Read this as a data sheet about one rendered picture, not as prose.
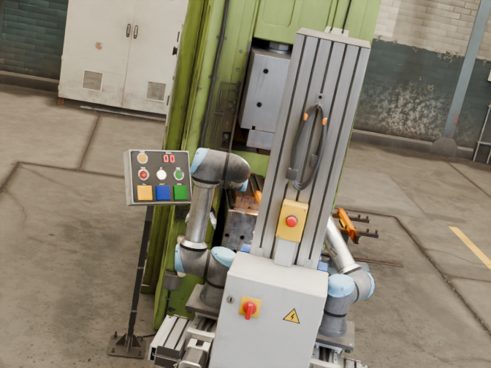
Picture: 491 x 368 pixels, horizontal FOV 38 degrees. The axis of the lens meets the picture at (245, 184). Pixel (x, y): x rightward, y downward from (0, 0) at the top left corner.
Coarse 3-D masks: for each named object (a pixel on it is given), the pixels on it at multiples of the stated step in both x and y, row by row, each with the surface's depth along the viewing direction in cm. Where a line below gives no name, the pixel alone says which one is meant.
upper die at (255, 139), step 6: (252, 126) 383; (246, 132) 385; (252, 132) 377; (258, 132) 377; (264, 132) 377; (246, 138) 381; (252, 138) 378; (258, 138) 378; (264, 138) 378; (270, 138) 379; (246, 144) 378; (252, 144) 379; (258, 144) 379; (264, 144) 379; (270, 144) 380
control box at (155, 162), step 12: (132, 156) 356; (156, 156) 364; (168, 156) 367; (180, 156) 371; (132, 168) 356; (144, 168) 359; (156, 168) 363; (168, 168) 366; (180, 168) 370; (132, 180) 354; (144, 180) 358; (156, 180) 361; (168, 180) 365; (180, 180) 369; (132, 192) 354; (132, 204) 355; (144, 204) 360; (156, 204) 365; (168, 204) 369; (180, 204) 374
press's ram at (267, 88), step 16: (256, 48) 384; (256, 64) 365; (272, 64) 366; (288, 64) 366; (256, 80) 368; (272, 80) 368; (256, 96) 370; (272, 96) 371; (240, 112) 383; (256, 112) 373; (272, 112) 374; (256, 128) 376; (272, 128) 377
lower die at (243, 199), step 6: (258, 180) 418; (252, 186) 403; (234, 192) 398; (240, 192) 395; (246, 192) 394; (252, 192) 396; (234, 198) 394; (240, 198) 388; (246, 198) 389; (252, 198) 389; (240, 204) 390; (246, 204) 390; (252, 204) 390; (258, 204) 390
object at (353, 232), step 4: (340, 208) 393; (340, 212) 387; (344, 212) 387; (340, 216) 386; (344, 216) 382; (344, 220) 378; (348, 220) 377; (348, 224) 371; (352, 224) 372; (348, 228) 369; (352, 228) 366; (352, 232) 362; (356, 232) 358; (352, 236) 362; (356, 236) 354; (360, 236) 354; (352, 240) 358; (356, 240) 354
